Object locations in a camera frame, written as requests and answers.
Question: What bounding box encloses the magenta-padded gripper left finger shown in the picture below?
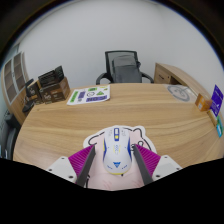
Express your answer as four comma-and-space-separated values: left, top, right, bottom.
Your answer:
46, 143, 97, 188

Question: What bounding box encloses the purple card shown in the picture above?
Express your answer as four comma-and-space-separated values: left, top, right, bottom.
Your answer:
210, 84, 224, 118

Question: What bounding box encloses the tall brown cardboard box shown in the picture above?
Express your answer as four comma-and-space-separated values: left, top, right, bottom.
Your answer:
26, 81, 44, 105

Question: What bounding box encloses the wooden shelf cabinet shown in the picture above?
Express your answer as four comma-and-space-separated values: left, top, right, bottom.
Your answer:
0, 51, 31, 126

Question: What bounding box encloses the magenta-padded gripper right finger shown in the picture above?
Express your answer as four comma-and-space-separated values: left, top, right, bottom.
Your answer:
131, 143, 183, 187

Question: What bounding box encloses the small orange box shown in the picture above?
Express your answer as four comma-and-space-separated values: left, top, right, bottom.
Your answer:
194, 93, 213, 112

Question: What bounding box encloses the white sticker sheet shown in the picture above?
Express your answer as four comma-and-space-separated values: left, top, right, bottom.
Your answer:
66, 84, 111, 106

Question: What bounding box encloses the grey backpack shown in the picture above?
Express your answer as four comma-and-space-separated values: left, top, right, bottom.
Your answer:
111, 54, 143, 84

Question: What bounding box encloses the white and blue computer mouse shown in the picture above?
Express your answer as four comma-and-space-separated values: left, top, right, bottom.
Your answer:
102, 126, 133, 176

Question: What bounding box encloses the black box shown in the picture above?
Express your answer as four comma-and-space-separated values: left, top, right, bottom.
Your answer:
37, 65, 65, 88

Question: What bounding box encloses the clear sheet with round print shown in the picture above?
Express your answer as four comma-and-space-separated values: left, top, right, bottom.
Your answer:
166, 84, 198, 103

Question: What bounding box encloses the teal card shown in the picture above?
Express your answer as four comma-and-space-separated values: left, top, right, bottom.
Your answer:
215, 114, 224, 138

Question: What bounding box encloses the black mesh office chair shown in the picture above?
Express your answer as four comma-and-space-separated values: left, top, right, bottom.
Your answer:
95, 50, 155, 85

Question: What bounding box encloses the wide brown cardboard box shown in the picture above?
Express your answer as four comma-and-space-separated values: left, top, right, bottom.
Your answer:
39, 77, 71, 104

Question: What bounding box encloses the wooden side desk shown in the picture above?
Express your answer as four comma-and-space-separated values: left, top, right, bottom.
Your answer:
153, 62, 208, 98

